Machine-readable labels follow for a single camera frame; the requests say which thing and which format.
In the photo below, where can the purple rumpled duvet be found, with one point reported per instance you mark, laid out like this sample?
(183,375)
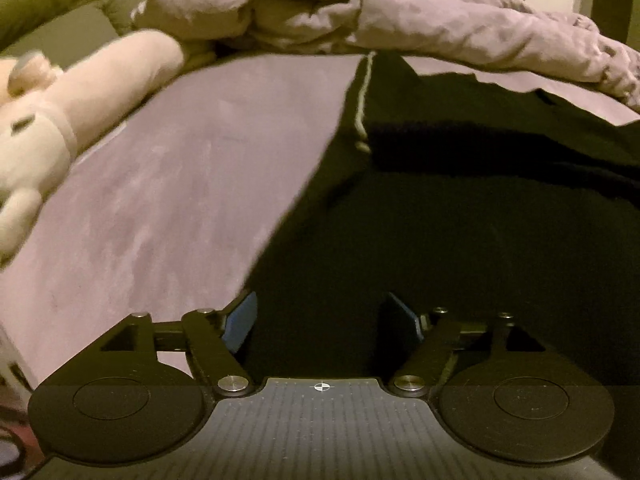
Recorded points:
(493,34)

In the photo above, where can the black knit sweater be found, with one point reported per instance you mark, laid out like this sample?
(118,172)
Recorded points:
(448,192)

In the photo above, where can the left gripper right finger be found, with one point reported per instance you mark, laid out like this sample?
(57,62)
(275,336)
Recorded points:
(501,391)

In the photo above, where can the purple pillow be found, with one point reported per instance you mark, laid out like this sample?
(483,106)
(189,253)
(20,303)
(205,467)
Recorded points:
(189,20)

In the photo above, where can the pink plush toy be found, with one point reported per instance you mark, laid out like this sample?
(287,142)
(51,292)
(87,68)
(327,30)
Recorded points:
(49,116)

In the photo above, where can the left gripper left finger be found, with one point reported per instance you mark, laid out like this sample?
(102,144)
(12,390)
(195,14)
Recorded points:
(137,391)

